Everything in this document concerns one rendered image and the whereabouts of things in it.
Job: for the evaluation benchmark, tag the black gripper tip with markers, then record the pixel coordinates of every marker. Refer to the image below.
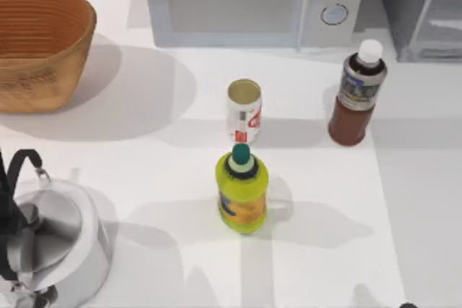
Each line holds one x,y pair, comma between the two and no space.
4,201

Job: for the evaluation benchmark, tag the pale microwave oven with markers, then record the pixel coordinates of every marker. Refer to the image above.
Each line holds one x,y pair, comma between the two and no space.
231,30

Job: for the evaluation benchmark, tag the red and white can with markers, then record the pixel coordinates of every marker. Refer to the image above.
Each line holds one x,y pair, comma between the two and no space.
249,113

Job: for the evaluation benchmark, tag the yellow-green bottle green cap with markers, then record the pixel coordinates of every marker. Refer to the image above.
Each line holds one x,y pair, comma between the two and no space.
242,203

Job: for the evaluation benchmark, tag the woven brown basket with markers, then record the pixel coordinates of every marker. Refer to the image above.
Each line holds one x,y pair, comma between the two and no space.
43,70

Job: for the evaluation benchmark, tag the brown bottle white cap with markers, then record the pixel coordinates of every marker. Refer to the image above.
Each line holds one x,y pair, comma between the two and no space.
352,117

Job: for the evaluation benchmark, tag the round microwave knob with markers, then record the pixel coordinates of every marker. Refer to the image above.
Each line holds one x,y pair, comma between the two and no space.
334,14

